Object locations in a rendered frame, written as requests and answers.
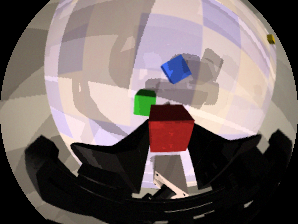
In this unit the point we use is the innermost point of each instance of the small yellow block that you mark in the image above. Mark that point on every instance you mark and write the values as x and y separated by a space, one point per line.
270 38

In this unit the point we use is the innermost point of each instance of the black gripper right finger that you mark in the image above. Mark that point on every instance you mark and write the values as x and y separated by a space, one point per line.
212 154

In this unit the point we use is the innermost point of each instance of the blue cube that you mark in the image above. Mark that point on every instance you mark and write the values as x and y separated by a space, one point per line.
176 69

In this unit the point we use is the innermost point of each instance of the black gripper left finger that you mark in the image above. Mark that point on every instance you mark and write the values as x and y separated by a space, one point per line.
127 157

